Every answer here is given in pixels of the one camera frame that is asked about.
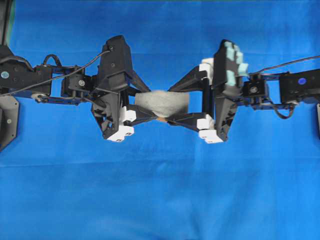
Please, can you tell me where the black right camera cable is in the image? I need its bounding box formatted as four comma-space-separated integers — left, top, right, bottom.
247, 55, 320, 76

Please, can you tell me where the grey and orange sponge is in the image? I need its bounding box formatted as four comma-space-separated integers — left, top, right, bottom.
134, 90, 190, 122

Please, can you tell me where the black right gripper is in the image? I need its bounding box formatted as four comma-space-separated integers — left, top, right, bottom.
166, 58, 270, 144

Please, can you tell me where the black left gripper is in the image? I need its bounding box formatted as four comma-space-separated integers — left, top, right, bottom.
91, 63, 159, 143

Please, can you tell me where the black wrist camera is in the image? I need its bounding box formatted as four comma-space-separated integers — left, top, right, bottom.
94, 35, 133, 92
212, 39, 249, 98

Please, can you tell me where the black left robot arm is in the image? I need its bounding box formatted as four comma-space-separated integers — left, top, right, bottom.
0, 36, 157, 142

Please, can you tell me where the black camera cable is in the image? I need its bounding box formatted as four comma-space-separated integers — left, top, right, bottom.
247, 55, 320, 76
0, 49, 112, 97

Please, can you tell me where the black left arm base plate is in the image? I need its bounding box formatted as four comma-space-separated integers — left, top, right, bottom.
0, 96, 20, 151

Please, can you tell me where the blue table cloth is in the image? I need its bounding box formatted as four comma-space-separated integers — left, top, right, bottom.
0, 0, 320, 240

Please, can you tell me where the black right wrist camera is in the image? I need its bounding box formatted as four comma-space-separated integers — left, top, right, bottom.
212, 39, 249, 98

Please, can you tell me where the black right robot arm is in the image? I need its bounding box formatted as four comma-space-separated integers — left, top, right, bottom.
166, 57, 320, 144

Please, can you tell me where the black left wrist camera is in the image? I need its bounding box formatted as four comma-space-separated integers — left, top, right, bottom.
94, 35, 133, 92

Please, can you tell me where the black left camera cable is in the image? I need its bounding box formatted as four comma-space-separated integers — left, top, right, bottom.
0, 49, 112, 97

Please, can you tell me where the black frame post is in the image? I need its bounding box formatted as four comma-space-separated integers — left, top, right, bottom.
0, 0, 16, 46

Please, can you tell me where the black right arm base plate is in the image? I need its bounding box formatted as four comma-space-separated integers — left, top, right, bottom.
316, 103, 320, 139

